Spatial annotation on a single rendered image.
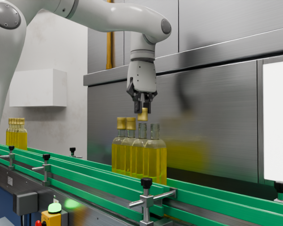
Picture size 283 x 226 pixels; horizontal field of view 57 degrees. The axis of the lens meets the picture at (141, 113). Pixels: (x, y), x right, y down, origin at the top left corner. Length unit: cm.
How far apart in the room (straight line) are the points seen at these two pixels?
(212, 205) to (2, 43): 59
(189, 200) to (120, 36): 82
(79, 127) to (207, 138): 326
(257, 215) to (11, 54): 62
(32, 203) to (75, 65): 308
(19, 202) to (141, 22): 87
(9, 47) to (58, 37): 382
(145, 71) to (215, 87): 23
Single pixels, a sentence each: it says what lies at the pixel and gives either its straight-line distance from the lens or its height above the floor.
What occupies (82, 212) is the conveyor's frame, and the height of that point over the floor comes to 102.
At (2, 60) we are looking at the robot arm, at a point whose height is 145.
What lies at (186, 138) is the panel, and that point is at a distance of 91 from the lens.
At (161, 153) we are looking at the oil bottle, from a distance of 82.
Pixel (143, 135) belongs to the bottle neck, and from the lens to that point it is 87.
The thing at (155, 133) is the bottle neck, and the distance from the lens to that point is 82.
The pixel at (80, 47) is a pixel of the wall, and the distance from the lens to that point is 413.
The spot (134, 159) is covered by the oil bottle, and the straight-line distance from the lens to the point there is 88.
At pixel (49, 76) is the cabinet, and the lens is 398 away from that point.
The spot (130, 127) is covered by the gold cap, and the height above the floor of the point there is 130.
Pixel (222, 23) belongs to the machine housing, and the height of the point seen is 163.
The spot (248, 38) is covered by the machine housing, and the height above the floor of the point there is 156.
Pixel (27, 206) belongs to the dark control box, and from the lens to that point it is 126.
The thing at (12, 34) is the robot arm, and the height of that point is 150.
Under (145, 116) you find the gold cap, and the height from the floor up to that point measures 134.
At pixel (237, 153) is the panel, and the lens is 82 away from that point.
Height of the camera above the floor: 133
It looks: 1 degrees up
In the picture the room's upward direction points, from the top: straight up
